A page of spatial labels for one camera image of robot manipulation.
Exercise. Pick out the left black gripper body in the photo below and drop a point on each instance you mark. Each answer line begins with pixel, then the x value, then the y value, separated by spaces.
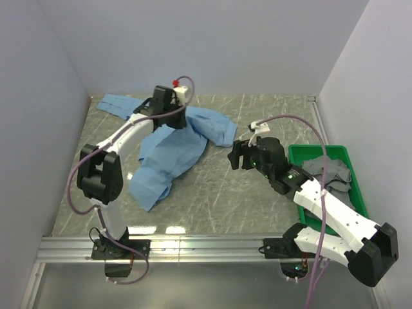
pixel 176 119

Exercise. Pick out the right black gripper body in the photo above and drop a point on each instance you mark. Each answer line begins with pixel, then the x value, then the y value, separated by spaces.
pixel 263 168

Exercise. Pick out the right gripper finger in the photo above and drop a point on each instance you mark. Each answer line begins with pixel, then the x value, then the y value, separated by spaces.
pixel 234 157
pixel 239 146

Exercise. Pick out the light blue long sleeve shirt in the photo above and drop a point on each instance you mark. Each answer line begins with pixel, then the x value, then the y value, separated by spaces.
pixel 168 153

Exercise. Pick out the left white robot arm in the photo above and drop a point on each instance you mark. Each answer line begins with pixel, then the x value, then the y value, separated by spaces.
pixel 99 171

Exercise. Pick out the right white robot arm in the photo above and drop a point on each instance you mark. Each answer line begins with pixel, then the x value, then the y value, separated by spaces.
pixel 366 248

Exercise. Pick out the grey long sleeve shirt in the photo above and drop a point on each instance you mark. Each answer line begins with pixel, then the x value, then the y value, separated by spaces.
pixel 338 177

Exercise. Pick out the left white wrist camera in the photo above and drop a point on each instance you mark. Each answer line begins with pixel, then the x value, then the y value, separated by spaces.
pixel 182 92

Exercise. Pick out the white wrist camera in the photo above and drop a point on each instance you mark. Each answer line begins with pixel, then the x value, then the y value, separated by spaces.
pixel 182 92
pixel 258 131

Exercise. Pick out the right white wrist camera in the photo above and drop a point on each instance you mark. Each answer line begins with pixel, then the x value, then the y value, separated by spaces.
pixel 258 131

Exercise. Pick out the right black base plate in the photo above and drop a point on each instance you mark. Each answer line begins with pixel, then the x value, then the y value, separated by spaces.
pixel 279 248

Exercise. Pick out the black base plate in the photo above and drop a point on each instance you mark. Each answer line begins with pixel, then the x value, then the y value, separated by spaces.
pixel 279 248
pixel 105 249

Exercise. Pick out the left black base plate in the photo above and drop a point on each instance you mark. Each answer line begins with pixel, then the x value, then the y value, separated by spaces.
pixel 105 249

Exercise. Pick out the aluminium mounting rail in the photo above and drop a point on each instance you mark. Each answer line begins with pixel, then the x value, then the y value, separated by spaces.
pixel 218 271

